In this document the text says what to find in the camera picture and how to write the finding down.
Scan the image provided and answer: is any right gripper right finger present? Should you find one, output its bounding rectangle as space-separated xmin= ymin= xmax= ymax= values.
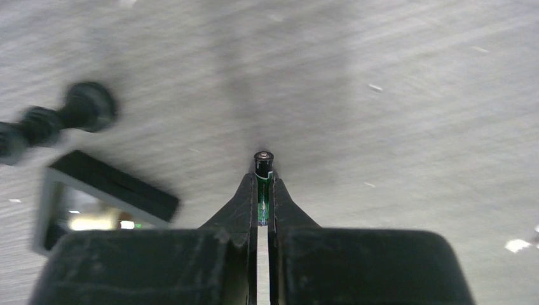
xmin=268 ymin=179 xmax=475 ymax=304

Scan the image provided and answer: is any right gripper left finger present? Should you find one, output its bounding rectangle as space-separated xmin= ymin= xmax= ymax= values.
xmin=29 ymin=174 xmax=257 ymax=304

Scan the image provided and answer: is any green yellow battery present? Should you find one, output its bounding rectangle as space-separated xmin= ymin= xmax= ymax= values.
xmin=254 ymin=151 xmax=274 ymax=226

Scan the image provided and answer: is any narrow white battery cover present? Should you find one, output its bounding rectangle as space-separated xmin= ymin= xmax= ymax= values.
xmin=504 ymin=226 xmax=538 ymax=254

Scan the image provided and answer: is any white chess pawn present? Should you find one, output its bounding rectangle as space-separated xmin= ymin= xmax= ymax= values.
xmin=67 ymin=208 xmax=136 ymax=231

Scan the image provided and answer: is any black framed display box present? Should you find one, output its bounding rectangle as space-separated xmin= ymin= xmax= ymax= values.
xmin=31 ymin=151 xmax=180 ymax=255

